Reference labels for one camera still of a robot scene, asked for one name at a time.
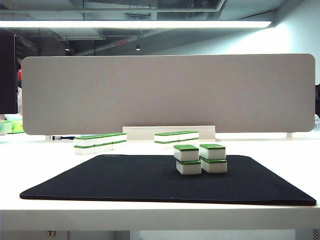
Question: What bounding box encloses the bright green carton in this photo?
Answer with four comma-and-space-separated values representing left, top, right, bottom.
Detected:
11, 119, 25, 134

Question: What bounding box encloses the black fabric desk mat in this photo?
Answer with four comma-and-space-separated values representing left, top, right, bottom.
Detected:
19, 154, 318, 207

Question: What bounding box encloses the green white carton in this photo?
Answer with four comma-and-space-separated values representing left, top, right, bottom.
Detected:
0, 120, 13, 135

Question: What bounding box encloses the grey fabric desk divider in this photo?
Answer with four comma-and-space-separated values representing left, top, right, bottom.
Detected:
20, 53, 316, 136

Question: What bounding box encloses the person behind divider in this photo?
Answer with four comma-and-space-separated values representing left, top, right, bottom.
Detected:
16, 59, 24, 115

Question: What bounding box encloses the white ceiling pipe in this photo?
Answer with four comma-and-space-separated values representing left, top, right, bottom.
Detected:
0, 0, 226, 15

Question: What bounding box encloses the black cabinet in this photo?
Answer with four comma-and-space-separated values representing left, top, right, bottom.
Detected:
0, 27, 19, 115

